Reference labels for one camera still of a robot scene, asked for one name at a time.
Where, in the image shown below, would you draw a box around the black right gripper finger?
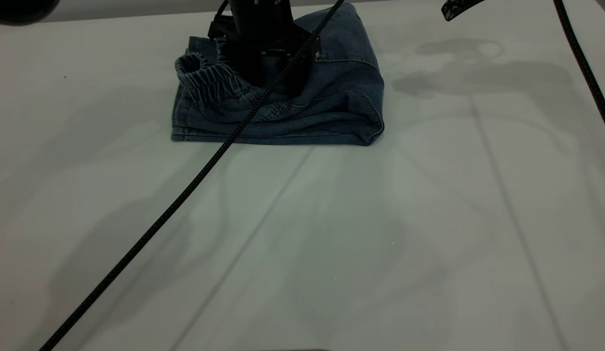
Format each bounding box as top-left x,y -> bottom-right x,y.
441,0 -> 484,21

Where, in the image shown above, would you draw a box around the black braided cable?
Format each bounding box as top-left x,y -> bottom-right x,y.
38,0 -> 346,351
552,0 -> 605,146

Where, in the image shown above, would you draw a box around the blue denim shorts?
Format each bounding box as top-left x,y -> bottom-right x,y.
171,2 -> 386,147

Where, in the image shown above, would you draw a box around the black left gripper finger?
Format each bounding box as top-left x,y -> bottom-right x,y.
285,54 -> 315,96
234,49 -> 266,89

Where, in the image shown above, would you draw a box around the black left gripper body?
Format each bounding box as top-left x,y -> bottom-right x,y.
208,0 -> 322,59

